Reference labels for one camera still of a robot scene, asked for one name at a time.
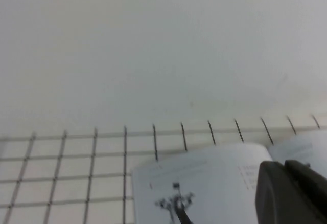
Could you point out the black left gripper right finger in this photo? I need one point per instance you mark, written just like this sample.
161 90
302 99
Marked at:
281 198

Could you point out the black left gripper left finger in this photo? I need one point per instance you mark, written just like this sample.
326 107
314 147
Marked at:
184 217

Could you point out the white printed book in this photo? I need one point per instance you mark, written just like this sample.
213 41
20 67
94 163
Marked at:
217 178

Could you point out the white black-grid tablecloth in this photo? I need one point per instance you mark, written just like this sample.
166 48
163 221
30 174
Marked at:
76 167

